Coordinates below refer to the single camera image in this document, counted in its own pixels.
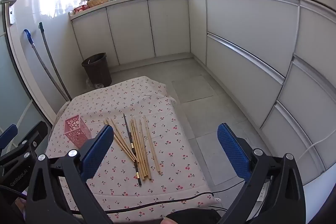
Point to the black chopstick with gold band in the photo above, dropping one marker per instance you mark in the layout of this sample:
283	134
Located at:
138	178
127	132

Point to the bunch of bamboo chopsticks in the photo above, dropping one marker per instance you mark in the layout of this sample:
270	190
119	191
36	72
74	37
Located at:
140	145

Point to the red plastic basket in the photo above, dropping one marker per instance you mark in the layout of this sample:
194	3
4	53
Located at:
80	8

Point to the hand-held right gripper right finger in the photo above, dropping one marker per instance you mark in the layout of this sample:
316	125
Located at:
233	150

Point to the cherry print tablecloth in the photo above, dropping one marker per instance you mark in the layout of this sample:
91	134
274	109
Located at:
168	161

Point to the white drawer cabinet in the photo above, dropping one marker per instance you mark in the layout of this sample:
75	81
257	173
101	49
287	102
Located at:
249	29

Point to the wicker basket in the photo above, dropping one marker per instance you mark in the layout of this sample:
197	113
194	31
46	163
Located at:
97	2

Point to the pink perforated utensil holder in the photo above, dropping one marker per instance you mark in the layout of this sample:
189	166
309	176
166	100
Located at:
76	130

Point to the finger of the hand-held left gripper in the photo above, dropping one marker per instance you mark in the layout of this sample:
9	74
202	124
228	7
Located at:
36	132
9	134

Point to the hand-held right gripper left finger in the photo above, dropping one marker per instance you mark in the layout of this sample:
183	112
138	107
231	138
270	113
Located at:
98	150

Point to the dark cloth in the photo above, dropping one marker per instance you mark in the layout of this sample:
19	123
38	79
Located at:
194	216

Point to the frosted glass door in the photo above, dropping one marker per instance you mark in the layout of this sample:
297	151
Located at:
10	82

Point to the dark brown trash bin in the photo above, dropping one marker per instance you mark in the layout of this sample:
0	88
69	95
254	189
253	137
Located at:
97	71

